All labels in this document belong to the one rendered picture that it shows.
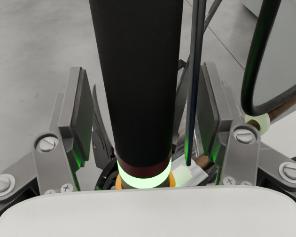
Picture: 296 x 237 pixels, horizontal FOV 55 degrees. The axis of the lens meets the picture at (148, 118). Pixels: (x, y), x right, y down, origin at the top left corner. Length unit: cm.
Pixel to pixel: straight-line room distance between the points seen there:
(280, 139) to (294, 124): 4
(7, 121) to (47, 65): 66
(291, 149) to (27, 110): 205
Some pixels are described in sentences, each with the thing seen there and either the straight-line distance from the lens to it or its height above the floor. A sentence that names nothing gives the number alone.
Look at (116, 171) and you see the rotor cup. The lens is 44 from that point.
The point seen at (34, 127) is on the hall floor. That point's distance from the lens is 224.
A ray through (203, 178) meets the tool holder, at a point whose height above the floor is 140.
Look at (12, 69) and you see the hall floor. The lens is 282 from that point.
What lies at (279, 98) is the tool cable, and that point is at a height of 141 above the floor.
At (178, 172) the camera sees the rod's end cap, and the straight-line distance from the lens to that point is 24.
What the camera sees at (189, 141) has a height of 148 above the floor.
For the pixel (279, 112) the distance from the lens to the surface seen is 31.
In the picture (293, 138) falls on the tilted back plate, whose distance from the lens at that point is 60.
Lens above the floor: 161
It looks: 49 degrees down
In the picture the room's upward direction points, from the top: 1 degrees counter-clockwise
